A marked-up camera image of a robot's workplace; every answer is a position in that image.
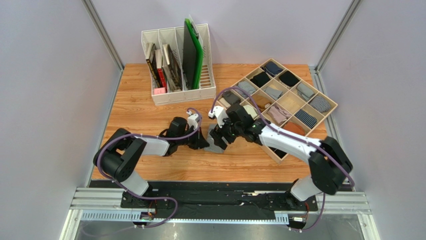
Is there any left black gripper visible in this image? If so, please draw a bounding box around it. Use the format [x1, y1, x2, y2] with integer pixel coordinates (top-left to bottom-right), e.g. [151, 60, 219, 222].
[176, 125, 209, 150]

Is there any grey white underwear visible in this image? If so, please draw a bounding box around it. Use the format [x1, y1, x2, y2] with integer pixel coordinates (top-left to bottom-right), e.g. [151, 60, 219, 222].
[203, 124, 224, 154]

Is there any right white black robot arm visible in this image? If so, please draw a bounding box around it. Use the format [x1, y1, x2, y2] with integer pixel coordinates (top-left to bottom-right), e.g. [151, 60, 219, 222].
[208, 104, 353, 202]

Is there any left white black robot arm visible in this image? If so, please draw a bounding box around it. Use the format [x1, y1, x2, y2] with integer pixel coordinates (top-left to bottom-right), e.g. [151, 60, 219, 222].
[93, 113, 209, 204]

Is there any dark grey rolled cloth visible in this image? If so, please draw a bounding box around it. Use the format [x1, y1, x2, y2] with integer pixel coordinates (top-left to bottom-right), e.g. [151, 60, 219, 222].
[221, 90, 241, 108]

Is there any pale green rolled cloth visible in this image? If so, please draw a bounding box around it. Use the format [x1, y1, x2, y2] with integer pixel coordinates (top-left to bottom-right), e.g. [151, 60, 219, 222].
[243, 104, 258, 120]

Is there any brown rolled cloth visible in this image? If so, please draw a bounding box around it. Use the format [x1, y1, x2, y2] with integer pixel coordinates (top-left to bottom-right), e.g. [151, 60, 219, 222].
[252, 94, 272, 112]

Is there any striped grey rolled cloth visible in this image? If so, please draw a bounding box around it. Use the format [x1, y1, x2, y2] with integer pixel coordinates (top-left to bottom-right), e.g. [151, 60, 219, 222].
[237, 80, 256, 95]

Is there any pink rolled cloth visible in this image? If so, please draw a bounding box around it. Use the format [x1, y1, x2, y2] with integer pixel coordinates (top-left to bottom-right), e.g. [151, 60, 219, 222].
[266, 105, 292, 125]

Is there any black rolled cloth bottom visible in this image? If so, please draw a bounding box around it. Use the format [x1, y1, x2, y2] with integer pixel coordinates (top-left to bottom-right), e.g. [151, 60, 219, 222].
[270, 147, 287, 159]

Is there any black rolled cloth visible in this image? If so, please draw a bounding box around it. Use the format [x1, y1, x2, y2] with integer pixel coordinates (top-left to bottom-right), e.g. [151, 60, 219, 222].
[250, 71, 271, 88]
[278, 70, 300, 88]
[270, 147, 287, 159]

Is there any black rolled cloth top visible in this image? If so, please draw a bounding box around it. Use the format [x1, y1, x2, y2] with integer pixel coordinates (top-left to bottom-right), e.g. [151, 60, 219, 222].
[250, 71, 271, 88]

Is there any wooden compartment organizer box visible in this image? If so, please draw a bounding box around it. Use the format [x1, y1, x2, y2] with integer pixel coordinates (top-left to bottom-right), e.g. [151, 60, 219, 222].
[208, 59, 337, 164]

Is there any grey folded cloth centre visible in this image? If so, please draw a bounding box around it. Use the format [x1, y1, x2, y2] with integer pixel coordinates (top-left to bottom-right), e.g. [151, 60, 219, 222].
[264, 86, 283, 101]

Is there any rust orange rolled cloth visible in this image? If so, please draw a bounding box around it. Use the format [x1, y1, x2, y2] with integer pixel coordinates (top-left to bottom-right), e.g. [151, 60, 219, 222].
[282, 121, 306, 136]

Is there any dark patterned book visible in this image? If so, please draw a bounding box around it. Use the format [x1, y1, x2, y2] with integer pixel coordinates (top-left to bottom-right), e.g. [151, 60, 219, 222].
[162, 43, 183, 92]

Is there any white file organizer rack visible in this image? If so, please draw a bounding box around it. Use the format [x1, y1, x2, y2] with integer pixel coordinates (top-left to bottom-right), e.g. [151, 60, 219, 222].
[140, 23, 217, 106]

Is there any green black clipboard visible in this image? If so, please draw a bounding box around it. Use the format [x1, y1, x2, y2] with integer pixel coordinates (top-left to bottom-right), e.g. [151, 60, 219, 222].
[182, 18, 204, 90]

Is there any black rolled cloth right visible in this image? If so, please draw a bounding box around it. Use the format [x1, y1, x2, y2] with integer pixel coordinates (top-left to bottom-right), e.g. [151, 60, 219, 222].
[278, 70, 300, 88]

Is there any black book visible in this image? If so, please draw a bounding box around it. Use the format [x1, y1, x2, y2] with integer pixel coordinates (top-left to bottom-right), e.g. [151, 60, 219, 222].
[145, 42, 163, 88]

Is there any navy striped rolled cloth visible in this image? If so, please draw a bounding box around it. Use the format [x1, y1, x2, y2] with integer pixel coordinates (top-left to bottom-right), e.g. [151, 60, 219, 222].
[294, 109, 318, 129]

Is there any grey rolled cloth right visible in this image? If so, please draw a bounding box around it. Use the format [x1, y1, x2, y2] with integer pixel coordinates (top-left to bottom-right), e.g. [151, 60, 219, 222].
[296, 83, 316, 102]

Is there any red book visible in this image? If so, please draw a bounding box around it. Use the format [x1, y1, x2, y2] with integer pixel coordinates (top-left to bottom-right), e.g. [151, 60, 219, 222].
[155, 49, 168, 93]

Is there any grey striped cloth far right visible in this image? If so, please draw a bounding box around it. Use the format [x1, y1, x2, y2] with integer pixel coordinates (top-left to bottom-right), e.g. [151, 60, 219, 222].
[309, 95, 332, 113]

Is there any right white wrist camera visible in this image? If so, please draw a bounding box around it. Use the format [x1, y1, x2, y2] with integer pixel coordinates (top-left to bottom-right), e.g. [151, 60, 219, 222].
[208, 106, 229, 128]

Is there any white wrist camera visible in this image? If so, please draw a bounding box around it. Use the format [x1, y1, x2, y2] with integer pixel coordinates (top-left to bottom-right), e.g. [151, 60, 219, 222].
[208, 106, 229, 128]
[186, 110, 202, 130]

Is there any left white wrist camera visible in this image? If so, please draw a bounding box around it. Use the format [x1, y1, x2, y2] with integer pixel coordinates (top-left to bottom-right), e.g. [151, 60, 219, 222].
[186, 110, 202, 130]

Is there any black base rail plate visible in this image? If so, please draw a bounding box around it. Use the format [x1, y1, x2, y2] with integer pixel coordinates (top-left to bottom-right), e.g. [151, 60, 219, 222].
[118, 181, 321, 220]

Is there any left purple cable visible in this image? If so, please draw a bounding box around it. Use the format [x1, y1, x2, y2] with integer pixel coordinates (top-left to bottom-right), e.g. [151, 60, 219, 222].
[95, 107, 203, 230]

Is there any purple cable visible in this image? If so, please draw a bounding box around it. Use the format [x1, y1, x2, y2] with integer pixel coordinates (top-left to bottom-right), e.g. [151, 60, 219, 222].
[208, 86, 356, 233]
[95, 107, 203, 230]

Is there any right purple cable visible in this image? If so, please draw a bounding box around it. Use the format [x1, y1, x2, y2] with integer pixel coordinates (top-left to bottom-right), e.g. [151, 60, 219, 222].
[208, 86, 356, 233]

